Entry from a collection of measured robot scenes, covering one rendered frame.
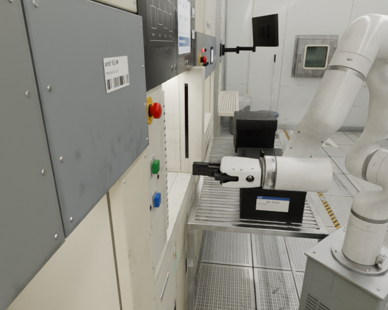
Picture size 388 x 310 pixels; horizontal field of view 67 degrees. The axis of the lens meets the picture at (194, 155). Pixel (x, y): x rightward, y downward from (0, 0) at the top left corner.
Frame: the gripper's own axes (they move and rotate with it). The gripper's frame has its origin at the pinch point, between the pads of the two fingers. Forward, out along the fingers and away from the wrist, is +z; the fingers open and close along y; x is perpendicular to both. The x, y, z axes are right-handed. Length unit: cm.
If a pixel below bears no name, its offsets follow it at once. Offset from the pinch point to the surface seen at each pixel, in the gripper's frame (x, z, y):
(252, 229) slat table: -44, -19, 40
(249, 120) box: -19, -20, 133
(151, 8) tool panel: 37.9, 12.2, 3.7
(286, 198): -32, -32, 46
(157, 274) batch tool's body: -33.5, 12.1, -2.8
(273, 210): -38, -27, 46
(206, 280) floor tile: -120, 5, 86
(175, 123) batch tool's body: -7, 20, 70
